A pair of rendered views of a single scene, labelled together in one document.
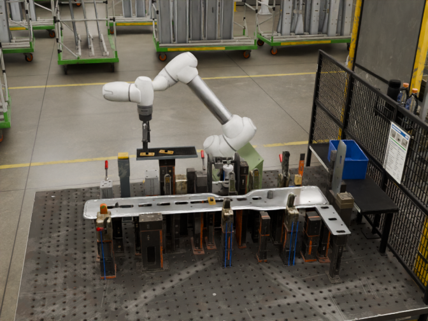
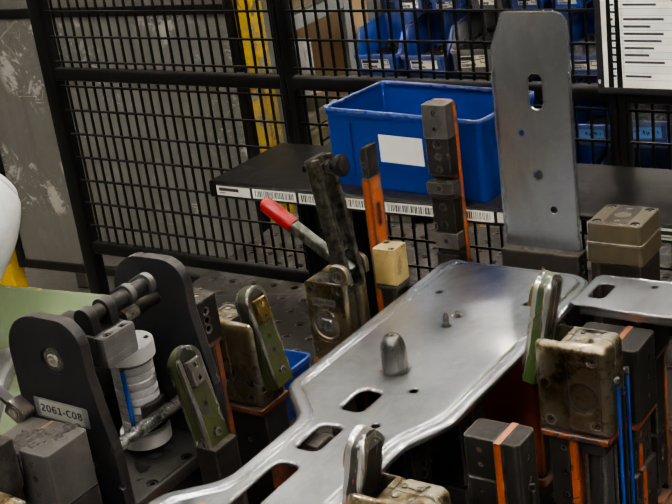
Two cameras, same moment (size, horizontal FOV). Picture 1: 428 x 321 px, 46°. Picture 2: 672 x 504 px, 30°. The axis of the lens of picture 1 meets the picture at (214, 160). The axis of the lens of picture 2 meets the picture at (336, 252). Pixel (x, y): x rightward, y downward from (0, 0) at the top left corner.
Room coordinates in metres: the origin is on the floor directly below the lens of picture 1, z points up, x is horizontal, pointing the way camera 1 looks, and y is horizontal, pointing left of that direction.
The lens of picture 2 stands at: (1.59, 0.64, 1.69)
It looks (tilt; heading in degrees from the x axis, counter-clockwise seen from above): 22 degrees down; 316
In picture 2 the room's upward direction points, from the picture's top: 8 degrees counter-clockwise
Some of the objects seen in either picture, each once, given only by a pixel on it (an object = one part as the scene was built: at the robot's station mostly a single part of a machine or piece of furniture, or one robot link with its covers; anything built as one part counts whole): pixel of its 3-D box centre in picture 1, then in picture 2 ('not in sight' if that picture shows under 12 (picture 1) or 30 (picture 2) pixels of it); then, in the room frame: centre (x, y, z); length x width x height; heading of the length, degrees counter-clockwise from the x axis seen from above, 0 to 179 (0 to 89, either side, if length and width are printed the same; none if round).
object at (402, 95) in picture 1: (402, 100); not in sight; (2.73, -1.07, 1.53); 0.06 x 0.06 x 0.20
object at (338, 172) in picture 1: (338, 169); (534, 134); (2.56, -0.71, 1.17); 0.12 x 0.01 x 0.34; 9
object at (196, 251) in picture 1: (197, 225); not in sight; (2.44, 0.09, 0.84); 0.17 x 0.06 x 0.29; 9
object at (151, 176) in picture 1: (152, 204); not in sight; (2.57, 0.36, 0.90); 0.13 x 0.10 x 0.41; 9
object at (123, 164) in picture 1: (125, 189); not in sight; (2.71, 0.55, 0.92); 0.08 x 0.08 x 0.44; 9
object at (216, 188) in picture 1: (222, 190); (143, 477); (2.67, -0.06, 0.94); 0.18 x 0.13 x 0.49; 99
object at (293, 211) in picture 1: (289, 235); (586, 468); (2.32, -0.43, 0.87); 0.12 x 0.09 x 0.35; 9
